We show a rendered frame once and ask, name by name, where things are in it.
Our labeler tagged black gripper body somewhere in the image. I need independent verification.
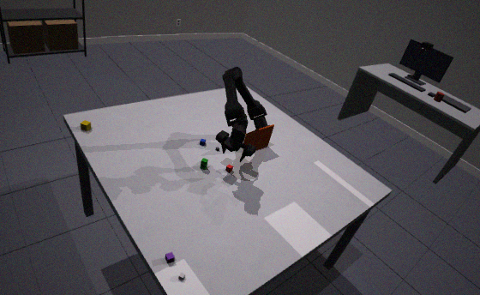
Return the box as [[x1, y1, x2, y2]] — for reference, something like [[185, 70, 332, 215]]
[[215, 130, 256, 156]]

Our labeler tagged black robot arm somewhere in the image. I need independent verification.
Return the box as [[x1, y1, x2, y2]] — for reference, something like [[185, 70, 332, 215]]
[[222, 67, 270, 152]]

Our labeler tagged small purple cube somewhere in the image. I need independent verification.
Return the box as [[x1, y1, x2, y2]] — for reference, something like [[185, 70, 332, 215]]
[[165, 252, 175, 264]]

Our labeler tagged small yellow block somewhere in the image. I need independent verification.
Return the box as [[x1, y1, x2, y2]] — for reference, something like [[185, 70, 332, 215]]
[[81, 120, 91, 131]]

